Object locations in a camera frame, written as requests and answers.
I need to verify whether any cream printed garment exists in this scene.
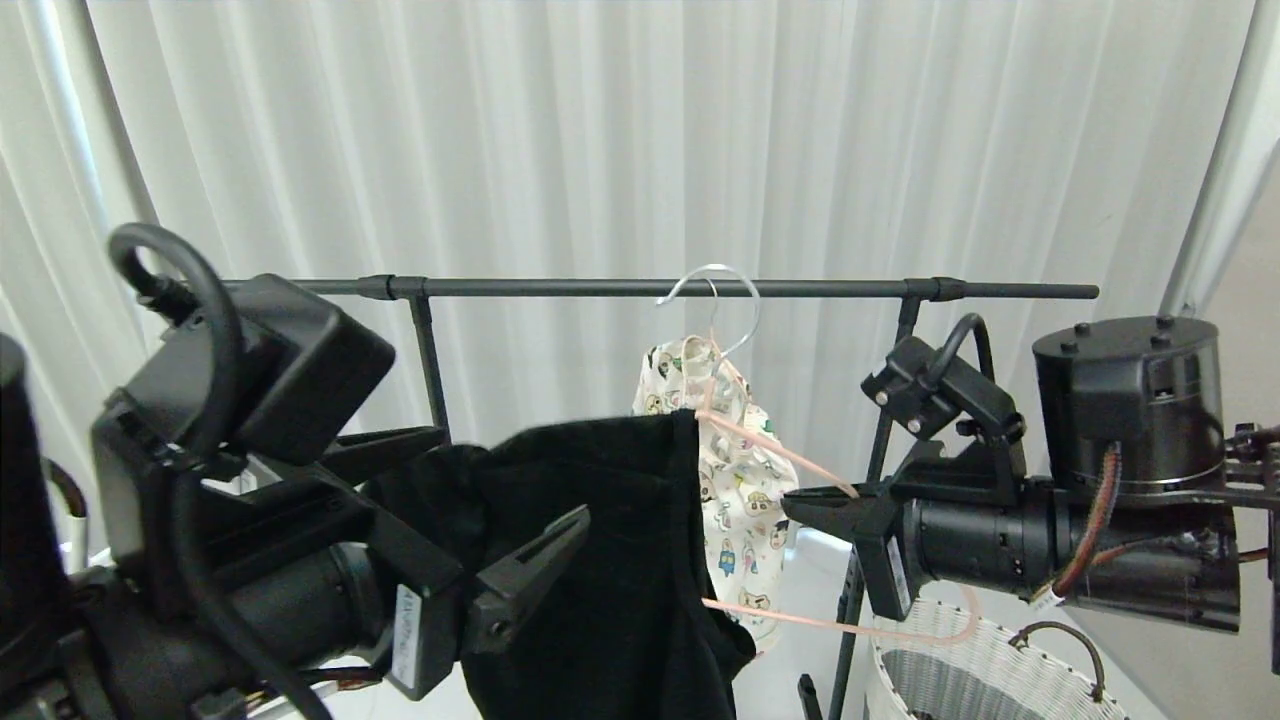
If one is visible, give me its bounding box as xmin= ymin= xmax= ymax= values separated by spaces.
xmin=632 ymin=335 xmax=801 ymax=656

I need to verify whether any pink clothes hanger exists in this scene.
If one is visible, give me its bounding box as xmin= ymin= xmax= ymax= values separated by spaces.
xmin=695 ymin=278 xmax=761 ymax=411
xmin=655 ymin=265 xmax=983 ymax=646

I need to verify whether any white laundry basket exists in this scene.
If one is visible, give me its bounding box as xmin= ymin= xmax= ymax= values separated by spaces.
xmin=865 ymin=598 xmax=1131 ymax=720

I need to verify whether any white curtain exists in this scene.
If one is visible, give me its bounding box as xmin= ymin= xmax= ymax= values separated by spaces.
xmin=0 ymin=0 xmax=1256 ymax=601

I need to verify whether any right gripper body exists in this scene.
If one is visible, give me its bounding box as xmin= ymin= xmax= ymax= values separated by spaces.
xmin=855 ymin=495 xmax=1059 ymax=621

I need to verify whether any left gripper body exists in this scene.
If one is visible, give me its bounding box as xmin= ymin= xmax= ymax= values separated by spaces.
xmin=80 ymin=485 xmax=466 ymax=720

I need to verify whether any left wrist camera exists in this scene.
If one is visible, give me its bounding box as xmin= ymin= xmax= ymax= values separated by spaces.
xmin=90 ymin=272 xmax=398 ymax=501

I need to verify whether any black garment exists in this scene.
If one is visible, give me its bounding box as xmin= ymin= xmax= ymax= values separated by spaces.
xmin=365 ymin=408 xmax=756 ymax=720

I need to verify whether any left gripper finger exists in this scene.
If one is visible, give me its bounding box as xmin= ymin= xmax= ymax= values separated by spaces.
xmin=468 ymin=505 xmax=593 ymax=656
xmin=320 ymin=427 xmax=447 ymax=486

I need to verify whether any black clothes rack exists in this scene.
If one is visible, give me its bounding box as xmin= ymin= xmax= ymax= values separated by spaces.
xmin=225 ymin=275 xmax=1101 ymax=720

